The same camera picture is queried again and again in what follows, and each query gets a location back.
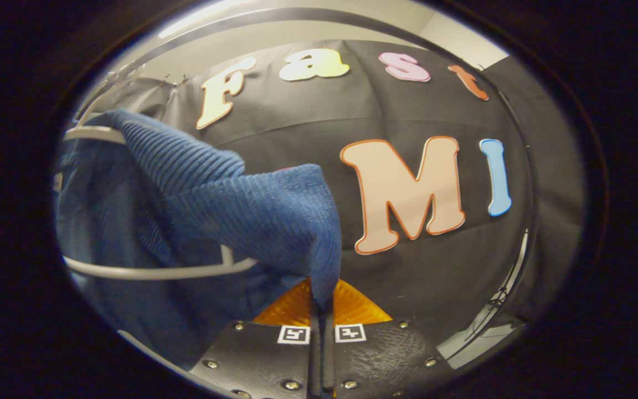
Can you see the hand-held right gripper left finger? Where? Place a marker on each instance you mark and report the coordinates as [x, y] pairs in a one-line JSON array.
[[313, 360]]

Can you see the black clothes rack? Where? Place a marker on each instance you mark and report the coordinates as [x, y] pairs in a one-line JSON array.
[[319, 15]]

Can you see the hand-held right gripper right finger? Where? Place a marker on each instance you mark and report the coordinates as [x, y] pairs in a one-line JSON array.
[[328, 360]]

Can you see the black tripod stand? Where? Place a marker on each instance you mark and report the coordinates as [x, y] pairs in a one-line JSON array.
[[496, 303]]

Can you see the white hanger with taped hook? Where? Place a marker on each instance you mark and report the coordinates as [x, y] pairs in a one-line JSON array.
[[158, 273]]

